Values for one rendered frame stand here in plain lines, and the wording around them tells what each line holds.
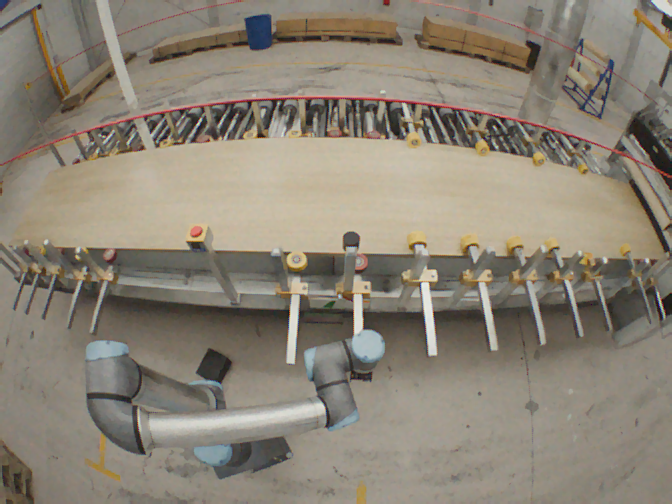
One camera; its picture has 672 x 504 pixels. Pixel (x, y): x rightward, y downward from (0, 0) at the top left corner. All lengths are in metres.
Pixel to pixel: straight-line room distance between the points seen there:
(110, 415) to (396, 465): 1.68
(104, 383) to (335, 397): 0.55
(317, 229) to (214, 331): 1.19
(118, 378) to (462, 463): 1.94
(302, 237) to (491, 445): 1.79
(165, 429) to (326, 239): 0.99
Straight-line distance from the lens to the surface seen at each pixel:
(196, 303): 1.54
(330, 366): 0.81
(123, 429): 0.69
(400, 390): 2.04
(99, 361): 0.73
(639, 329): 3.07
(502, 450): 2.30
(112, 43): 1.99
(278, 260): 1.07
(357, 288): 1.25
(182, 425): 0.70
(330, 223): 1.38
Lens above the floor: 1.98
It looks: 56 degrees down
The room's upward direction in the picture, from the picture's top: 1 degrees clockwise
